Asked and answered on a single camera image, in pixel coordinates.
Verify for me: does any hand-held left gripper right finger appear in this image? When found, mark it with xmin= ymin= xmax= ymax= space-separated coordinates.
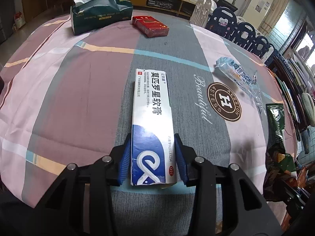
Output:
xmin=174 ymin=133 xmax=283 ymax=236

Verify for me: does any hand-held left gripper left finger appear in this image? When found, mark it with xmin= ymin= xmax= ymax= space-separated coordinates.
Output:
xmin=27 ymin=134 xmax=131 ymax=236

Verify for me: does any white blue ointment box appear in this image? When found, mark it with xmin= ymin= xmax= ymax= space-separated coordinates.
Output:
xmin=130 ymin=68 xmax=178 ymax=186

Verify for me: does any pink grey plaid tablecloth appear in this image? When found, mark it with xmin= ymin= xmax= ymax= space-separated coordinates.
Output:
xmin=0 ymin=9 xmax=299 ymax=236

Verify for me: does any dark patterned snack bag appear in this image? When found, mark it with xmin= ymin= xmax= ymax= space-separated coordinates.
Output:
xmin=264 ymin=143 xmax=297 ymax=202

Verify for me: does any clear plastic wrapper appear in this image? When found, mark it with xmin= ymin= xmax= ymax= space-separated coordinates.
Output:
xmin=213 ymin=56 xmax=267 ymax=115

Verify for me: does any dark green snack bag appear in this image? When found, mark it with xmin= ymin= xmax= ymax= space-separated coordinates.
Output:
xmin=266 ymin=103 xmax=296 ymax=148

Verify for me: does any dark wooden coffee table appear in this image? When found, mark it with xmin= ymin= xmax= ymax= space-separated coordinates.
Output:
xmin=268 ymin=65 xmax=311 ymax=139

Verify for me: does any red cigarette pack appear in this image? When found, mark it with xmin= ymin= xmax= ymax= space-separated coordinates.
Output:
xmin=137 ymin=20 xmax=170 ymax=38
xmin=132 ymin=15 xmax=155 ymax=28

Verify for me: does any green beige cushion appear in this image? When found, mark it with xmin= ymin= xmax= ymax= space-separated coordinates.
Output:
xmin=301 ymin=92 xmax=315 ymax=125

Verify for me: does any stack of books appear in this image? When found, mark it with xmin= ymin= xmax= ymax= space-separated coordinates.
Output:
xmin=281 ymin=54 xmax=309 ymax=92

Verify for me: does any green tissue pack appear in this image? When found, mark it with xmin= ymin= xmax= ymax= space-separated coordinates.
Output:
xmin=70 ymin=0 xmax=133 ymax=35

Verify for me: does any yellow tv cabinet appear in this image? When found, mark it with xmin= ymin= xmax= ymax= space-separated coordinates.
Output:
xmin=109 ymin=0 xmax=205 ymax=18

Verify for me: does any window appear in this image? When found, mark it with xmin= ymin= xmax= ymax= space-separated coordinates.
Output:
xmin=294 ymin=33 xmax=315 ymax=65

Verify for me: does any white standing air conditioner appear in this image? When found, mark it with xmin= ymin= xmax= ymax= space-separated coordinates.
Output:
xmin=242 ymin=0 xmax=275 ymax=30

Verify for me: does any brown wooden cabinet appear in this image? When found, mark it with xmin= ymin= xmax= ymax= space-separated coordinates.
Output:
xmin=21 ymin=0 xmax=54 ymax=22

